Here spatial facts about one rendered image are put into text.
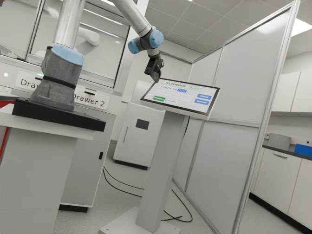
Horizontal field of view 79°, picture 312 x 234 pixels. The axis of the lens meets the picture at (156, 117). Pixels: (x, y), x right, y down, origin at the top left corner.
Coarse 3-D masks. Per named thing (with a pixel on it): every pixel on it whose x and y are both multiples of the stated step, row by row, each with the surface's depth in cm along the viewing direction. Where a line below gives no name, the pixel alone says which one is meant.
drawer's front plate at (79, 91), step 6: (78, 90) 137; (84, 90) 138; (84, 96) 138; (90, 96) 139; (96, 96) 141; (102, 96) 142; (108, 96) 143; (78, 102) 137; (84, 102) 139; (90, 102) 140; (96, 102) 141; (102, 102) 142; (108, 102) 143; (102, 108) 142
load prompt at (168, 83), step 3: (165, 81) 156; (168, 81) 155; (165, 84) 152; (168, 84) 152; (171, 84) 151; (174, 84) 151; (177, 84) 150; (180, 84) 150; (183, 84) 149; (186, 84) 149; (180, 87) 147; (183, 87) 147; (186, 87) 146; (189, 87) 146; (192, 87) 145; (195, 87) 145; (198, 87) 144; (195, 90) 142
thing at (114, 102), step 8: (0, 64) 124; (0, 72) 124; (8, 72) 125; (16, 72) 127; (32, 72) 129; (0, 80) 124; (8, 80) 126; (16, 88) 127; (112, 96) 146; (80, 104) 139; (112, 104) 146; (112, 112) 147
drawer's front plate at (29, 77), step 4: (20, 72) 126; (24, 72) 126; (20, 76) 126; (24, 76) 126; (28, 76) 127; (32, 76) 128; (36, 76) 128; (40, 76) 129; (16, 80) 125; (20, 80) 126; (24, 80) 127; (28, 80) 127; (32, 80) 128; (36, 80) 129; (16, 84) 126; (20, 84) 126; (32, 84) 128; (36, 84) 129; (24, 88) 127; (28, 88) 128; (32, 88) 128
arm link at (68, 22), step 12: (72, 0) 81; (84, 0) 85; (60, 12) 81; (72, 12) 81; (60, 24) 80; (72, 24) 82; (60, 36) 80; (72, 36) 83; (48, 48) 79; (72, 48) 84
